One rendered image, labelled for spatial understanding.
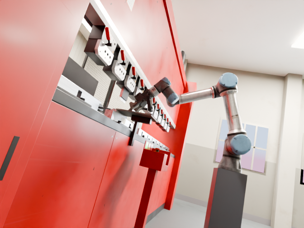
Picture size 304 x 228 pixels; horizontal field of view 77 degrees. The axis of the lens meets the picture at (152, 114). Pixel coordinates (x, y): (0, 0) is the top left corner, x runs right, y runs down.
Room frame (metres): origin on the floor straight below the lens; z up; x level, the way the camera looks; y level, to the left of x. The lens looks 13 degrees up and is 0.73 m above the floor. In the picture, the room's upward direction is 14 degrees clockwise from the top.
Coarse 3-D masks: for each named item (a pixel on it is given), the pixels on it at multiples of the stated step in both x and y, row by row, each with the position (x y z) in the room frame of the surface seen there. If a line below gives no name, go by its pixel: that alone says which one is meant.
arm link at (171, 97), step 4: (168, 88) 1.25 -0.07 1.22; (164, 92) 1.26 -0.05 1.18; (168, 92) 1.25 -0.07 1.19; (172, 92) 1.24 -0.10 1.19; (168, 96) 1.25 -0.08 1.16; (172, 96) 1.24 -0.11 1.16; (176, 96) 1.24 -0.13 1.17; (168, 100) 1.27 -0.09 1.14; (172, 100) 1.25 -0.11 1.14; (176, 100) 1.28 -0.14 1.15
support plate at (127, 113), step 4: (116, 108) 1.30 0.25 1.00; (120, 112) 1.37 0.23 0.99; (124, 112) 1.33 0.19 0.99; (128, 112) 1.30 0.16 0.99; (132, 112) 1.27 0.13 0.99; (136, 112) 1.25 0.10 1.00; (128, 116) 1.45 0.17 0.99; (144, 116) 1.30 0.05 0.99; (148, 116) 1.26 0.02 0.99; (152, 116) 1.25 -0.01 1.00; (152, 120) 1.37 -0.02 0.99; (156, 120) 1.36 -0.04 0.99
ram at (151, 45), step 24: (120, 0) 0.96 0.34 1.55; (144, 0) 1.20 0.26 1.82; (96, 24) 0.92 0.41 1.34; (120, 24) 1.03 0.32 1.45; (144, 24) 1.30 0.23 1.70; (168, 24) 1.79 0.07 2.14; (144, 48) 1.41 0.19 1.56; (168, 48) 1.99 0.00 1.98; (144, 72) 1.54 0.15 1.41; (168, 72) 2.21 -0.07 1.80
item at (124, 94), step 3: (123, 87) 1.35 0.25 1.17; (123, 90) 1.35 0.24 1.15; (126, 90) 1.39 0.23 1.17; (120, 93) 1.35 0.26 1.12; (123, 93) 1.36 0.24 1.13; (126, 93) 1.40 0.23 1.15; (120, 96) 1.35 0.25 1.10; (123, 96) 1.37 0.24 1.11; (126, 96) 1.41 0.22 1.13; (120, 99) 1.36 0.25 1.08; (123, 99) 1.40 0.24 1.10; (126, 99) 1.42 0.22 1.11; (123, 102) 1.42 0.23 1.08
